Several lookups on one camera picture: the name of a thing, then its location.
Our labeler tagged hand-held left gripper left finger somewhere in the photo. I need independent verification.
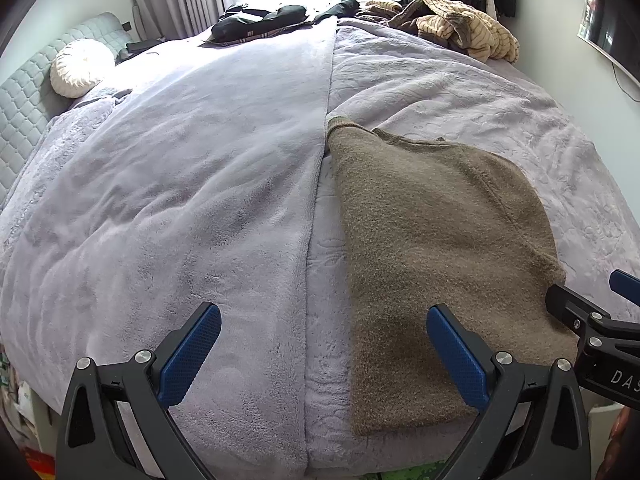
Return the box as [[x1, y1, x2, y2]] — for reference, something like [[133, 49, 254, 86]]
[[56, 302, 222, 480]]

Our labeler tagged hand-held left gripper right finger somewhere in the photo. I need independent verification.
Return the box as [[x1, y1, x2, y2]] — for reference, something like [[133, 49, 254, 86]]
[[426, 303, 592, 480]]

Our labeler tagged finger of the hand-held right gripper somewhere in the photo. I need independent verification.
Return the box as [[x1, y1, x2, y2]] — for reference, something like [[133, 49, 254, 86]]
[[545, 284, 640, 357], [610, 269, 640, 307]]

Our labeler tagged brown knit sweater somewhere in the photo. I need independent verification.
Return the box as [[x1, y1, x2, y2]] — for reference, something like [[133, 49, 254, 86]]
[[325, 116, 581, 437]]

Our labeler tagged green patterned mat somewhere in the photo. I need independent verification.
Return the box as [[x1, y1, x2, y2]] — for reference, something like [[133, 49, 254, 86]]
[[362, 462, 453, 480]]

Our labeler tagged smooth lavender fleece blanket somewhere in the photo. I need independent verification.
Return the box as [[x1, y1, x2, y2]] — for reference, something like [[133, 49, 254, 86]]
[[0, 25, 337, 480]]

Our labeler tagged embossed lavender bed cover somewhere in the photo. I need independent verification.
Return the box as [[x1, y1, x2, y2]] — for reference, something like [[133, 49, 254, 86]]
[[0, 17, 640, 476]]

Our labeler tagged cream striped sweater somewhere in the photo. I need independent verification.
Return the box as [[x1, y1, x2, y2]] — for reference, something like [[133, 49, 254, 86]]
[[415, 0, 521, 64]]

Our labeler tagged grey quilted headboard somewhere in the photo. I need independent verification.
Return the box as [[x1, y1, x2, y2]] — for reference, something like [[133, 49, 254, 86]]
[[0, 12, 135, 201]]

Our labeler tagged white round pleated pillow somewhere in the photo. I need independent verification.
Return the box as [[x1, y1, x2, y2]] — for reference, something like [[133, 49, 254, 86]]
[[50, 39, 117, 99]]

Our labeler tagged dark cloth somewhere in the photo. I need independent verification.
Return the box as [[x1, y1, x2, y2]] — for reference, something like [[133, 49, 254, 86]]
[[125, 37, 166, 54]]

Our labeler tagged dark brown garment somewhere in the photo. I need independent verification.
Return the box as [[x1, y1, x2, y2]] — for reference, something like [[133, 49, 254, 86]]
[[357, 0, 471, 54]]

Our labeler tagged black striped garment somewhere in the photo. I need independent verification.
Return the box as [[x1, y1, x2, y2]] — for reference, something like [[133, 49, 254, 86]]
[[210, 4, 309, 44]]

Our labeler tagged plain black garment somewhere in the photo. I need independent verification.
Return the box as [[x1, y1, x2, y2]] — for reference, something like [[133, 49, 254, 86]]
[[312, 0, 361, 25]]

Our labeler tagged television cable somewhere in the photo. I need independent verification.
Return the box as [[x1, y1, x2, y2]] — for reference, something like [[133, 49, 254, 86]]
[[612, 62, 639, 99]]

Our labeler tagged wall television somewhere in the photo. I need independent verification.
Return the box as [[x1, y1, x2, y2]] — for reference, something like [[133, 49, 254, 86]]
[[577, 0, 640, 88]]

